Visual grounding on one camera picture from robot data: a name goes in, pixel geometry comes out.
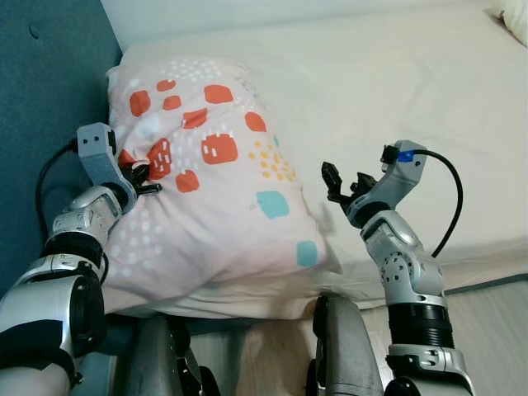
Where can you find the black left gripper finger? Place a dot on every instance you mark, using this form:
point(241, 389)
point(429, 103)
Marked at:
point(144, 168)
point(150, 189)

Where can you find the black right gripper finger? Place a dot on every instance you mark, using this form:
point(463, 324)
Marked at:
point(363, 181)
point(332, 180)

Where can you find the pink pillow with orange spots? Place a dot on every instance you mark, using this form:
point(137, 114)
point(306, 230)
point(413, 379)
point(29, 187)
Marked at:
point(223, 214)

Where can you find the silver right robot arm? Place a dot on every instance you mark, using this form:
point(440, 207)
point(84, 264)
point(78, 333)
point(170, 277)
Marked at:
point(408, 272)

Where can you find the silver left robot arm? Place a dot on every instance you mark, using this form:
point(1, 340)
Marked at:
point(74, 231)

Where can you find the cream sheeted mattress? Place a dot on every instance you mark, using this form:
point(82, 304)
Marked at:
point(396, 91)

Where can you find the grey right robot leg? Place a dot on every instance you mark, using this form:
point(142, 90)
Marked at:
point(342, 346)

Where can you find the grey robot leg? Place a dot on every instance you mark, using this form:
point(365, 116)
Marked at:
point(342, 346)
point(157, 355)

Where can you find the grey left robot leg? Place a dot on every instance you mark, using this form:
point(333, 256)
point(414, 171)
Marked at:
point(157, 355)

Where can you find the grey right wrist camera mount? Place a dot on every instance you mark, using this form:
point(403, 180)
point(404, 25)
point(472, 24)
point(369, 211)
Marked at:
point(396, 177)

